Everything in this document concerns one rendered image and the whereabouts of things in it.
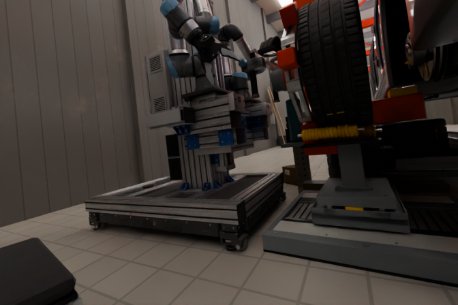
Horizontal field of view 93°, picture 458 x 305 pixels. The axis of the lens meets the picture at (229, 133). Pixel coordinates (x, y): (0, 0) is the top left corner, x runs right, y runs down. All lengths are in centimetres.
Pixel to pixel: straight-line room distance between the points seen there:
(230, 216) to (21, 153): 234
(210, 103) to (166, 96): 50
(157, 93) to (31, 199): 183
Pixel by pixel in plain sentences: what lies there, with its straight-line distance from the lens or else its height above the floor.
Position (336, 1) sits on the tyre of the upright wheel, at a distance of 111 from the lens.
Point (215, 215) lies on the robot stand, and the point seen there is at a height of 18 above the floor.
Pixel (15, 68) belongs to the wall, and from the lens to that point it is 312.
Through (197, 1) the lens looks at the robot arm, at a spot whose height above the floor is 119.
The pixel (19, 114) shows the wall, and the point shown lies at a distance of 300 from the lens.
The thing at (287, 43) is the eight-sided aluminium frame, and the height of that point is 94.
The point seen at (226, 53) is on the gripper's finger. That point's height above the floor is 87.
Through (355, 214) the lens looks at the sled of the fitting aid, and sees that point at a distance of 113.
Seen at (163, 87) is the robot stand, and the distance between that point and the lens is 163.
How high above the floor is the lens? 53
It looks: 2 degrees up
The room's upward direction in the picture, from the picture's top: 7 degrees counter-clockwise
